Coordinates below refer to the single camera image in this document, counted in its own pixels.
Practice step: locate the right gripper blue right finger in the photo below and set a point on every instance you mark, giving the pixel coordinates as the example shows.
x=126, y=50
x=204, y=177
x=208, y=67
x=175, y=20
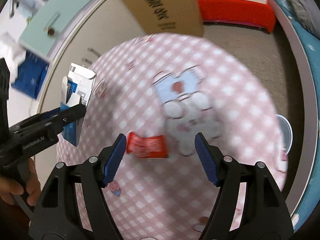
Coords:
x=210, y=157

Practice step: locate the light blue plastic bucket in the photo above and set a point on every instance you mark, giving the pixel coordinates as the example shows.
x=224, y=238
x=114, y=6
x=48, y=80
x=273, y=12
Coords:
x=287, y=133

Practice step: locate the tall brown cardboard box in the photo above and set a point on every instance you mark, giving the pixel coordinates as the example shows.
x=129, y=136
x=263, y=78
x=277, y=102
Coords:
x=167, y=16

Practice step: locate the white lower cabinet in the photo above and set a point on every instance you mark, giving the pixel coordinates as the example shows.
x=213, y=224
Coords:
x=99, y=26

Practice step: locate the white blue torn box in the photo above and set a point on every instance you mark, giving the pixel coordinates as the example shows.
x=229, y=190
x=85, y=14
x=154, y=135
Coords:
x=76, y=89

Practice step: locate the red bench with white top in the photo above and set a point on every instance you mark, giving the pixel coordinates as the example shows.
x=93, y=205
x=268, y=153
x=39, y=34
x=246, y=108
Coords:
x=252, y=13

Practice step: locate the teal patterned mattress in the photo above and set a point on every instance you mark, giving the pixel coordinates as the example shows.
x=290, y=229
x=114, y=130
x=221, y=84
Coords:
x=304, y=194

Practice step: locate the pink checkered tablecloth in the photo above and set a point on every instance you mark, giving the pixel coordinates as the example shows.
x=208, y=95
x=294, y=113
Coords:
x=176, y=86

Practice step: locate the white paper bag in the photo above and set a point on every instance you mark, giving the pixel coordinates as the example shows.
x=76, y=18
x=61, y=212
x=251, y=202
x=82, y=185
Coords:
x=13, y=53

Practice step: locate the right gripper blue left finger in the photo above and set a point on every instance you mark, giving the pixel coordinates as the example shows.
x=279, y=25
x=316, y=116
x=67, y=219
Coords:
x=111, y=157

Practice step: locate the blue gift bag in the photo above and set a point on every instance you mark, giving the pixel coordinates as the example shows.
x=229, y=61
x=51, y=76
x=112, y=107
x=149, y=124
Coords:
x=31, y=75

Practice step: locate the red snack wrapper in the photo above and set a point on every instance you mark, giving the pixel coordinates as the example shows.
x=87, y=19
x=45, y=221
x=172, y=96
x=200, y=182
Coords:
x=147, y=147

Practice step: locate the grey folded duvet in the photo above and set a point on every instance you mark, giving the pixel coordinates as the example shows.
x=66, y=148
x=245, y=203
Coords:
x=307, y=14

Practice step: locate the teal bunk bed frame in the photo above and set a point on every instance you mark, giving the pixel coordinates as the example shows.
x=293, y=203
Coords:
x=283, y=81

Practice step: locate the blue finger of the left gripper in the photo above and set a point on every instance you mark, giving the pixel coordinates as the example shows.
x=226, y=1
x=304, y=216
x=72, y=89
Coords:
x=69, y=115
x=52, y=113

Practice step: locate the lilac stepped shelf cabinet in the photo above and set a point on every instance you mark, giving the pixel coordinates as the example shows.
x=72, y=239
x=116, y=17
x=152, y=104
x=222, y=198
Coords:
x=48, y=29

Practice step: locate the person's left hand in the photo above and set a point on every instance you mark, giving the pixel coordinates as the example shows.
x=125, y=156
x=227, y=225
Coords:
x=10, y=187

